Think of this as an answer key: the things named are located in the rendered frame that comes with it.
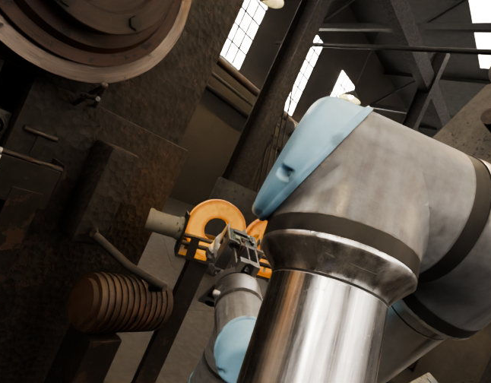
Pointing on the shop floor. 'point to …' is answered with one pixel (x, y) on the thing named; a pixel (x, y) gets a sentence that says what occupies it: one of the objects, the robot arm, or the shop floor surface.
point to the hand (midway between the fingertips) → (225, 239)
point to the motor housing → (105, 324)
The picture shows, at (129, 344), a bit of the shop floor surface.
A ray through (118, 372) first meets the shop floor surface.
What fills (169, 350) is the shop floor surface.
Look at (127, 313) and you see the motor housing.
